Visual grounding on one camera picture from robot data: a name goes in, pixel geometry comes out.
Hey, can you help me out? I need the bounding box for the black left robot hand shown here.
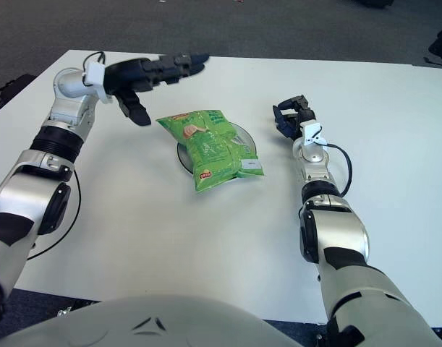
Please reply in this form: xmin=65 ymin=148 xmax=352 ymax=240
xmin=103 ymin=53 xmax=211 ymax=127

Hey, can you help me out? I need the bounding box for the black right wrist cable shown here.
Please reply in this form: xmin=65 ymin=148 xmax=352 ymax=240
xmin=323 ymin=143 xmax=352 ymax=198

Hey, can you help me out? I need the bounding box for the thin black elbow cable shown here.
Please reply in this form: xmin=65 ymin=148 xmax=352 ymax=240
xmin=27 ymin=169 xmax=82 ymax=260

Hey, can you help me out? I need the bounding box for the grey robot torso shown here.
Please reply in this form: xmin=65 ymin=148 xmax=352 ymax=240
xmin=0 ymin=294 xmax=308 ymax=347

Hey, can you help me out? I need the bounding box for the white plate with black rim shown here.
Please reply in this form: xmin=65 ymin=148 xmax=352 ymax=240
xmin=176 ymin=122 xmax=258 ymax=175

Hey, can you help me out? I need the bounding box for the black backpack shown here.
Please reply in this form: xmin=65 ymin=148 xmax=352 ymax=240
xmin=0 ymin=74 xmax=37 ymax=109

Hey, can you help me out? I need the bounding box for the green snack bag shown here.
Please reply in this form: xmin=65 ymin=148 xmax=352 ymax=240
xmin=155 ymin=108 xmax=265 ymax=194

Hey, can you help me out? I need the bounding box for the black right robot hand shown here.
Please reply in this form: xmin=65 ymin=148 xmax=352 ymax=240
xmin=272 ymin=94 xmax=318 ymax=140

